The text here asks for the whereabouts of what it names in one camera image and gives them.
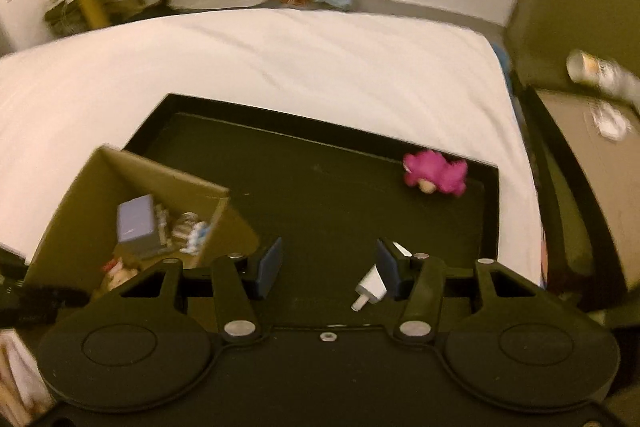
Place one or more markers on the white packet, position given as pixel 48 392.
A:
pixel 609 121

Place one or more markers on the white bottle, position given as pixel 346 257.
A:
pixel 602 74

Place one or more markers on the white tube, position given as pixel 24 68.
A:
pixel 372 286

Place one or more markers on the red snack packet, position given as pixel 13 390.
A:
pixel 119 274

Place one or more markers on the purple cube box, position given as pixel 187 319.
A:
pixel 137 222

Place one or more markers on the pink plush toy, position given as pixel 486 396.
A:
pixel 435 172

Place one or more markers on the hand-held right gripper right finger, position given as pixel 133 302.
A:
pixel 387 269

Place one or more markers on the white bed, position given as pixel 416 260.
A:
pixel 250 57

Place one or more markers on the small glass jar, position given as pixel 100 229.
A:
pixel 189 229

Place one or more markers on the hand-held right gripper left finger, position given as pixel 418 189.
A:
pixel 269 268

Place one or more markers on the black tray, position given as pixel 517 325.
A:
pixel 325 187

